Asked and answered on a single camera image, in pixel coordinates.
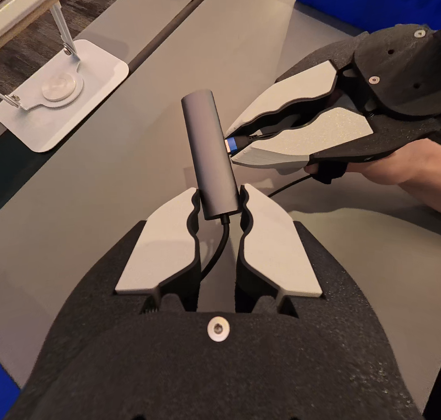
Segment dark grey usb hub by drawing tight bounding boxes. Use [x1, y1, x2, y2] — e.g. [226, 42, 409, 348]
[181, 89, 240, 221]

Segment person's right forearm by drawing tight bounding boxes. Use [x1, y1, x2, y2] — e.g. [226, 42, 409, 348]
[398, 179, 441, 217]

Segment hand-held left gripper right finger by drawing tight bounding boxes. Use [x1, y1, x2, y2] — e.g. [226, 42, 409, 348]
[236, 184, 323, 298]

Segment person's right hand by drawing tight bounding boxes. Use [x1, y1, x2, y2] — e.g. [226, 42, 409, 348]
[305, 138, 441, 186]

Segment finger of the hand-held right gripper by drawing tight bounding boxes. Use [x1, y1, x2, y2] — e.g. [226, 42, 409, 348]
[230, 107, 374, 176]
[225, 60, 339, 139]

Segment black usb cable blue plugs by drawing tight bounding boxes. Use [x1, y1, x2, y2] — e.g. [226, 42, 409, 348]
[225, 132, 312, 198]

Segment white stand with wooden board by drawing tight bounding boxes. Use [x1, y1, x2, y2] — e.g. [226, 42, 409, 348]
[0, 0, 130, 153]

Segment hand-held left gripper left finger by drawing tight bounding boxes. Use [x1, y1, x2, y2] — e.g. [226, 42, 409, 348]
[115, 186, 202, 296]

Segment grey USB cable plug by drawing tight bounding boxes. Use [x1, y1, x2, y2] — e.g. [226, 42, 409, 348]
[200, 213, 231, 283]

